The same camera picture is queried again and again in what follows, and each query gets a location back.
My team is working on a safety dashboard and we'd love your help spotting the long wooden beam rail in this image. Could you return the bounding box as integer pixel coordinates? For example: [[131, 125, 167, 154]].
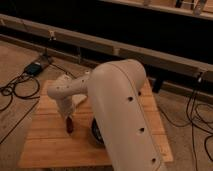
[[0, 13, 213, 82]]

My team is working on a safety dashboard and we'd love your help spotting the dark ceramic bowl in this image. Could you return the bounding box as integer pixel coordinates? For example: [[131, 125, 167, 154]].
[[91, 119, 104, 145]]

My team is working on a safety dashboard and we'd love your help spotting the dark red pepper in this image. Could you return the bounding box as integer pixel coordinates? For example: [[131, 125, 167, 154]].
[[66, 117, 74, 134]]

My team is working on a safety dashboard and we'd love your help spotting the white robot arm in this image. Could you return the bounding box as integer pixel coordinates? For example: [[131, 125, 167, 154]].
[[47, 59, 167, 171]]

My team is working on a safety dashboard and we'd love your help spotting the black power adapter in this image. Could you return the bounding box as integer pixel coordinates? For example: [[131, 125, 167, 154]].
[[24, 62, 43, 76]]

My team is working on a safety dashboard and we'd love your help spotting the black floor cables right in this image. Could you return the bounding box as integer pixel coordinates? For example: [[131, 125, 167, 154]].
[[157, 73, 213, 171]]

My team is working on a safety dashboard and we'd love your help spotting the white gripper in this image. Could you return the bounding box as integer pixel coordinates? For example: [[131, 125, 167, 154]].
[[57, 97, 75, 120]]

